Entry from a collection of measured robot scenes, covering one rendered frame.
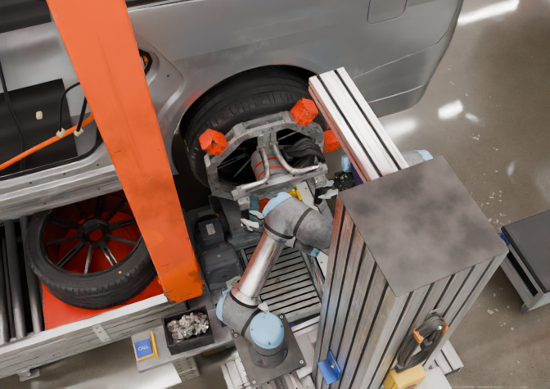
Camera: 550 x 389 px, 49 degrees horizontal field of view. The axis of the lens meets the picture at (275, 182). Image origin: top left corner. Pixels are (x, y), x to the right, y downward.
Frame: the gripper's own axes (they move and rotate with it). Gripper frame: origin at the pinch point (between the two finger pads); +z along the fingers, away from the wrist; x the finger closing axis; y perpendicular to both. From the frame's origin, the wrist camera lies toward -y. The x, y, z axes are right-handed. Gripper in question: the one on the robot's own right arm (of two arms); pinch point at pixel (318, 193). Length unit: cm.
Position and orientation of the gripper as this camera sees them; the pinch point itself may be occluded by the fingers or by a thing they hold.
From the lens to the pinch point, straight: 264.8
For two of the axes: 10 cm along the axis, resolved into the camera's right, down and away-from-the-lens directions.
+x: 3.4, 7.8, -5.3
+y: -0.1, -5.6, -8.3
